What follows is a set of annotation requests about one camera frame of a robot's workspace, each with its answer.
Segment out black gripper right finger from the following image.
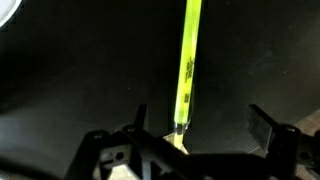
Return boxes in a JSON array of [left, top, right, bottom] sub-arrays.
[[247, 103, 281, 158]]

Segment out white round plate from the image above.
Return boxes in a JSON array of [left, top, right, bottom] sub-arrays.
[[0, 0, 24, 28]]

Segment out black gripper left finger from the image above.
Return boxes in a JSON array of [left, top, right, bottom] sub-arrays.
[[132, 103, 148, 131]]

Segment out yellow pen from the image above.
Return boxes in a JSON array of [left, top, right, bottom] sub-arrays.
[[172, 0, 203, 148]]

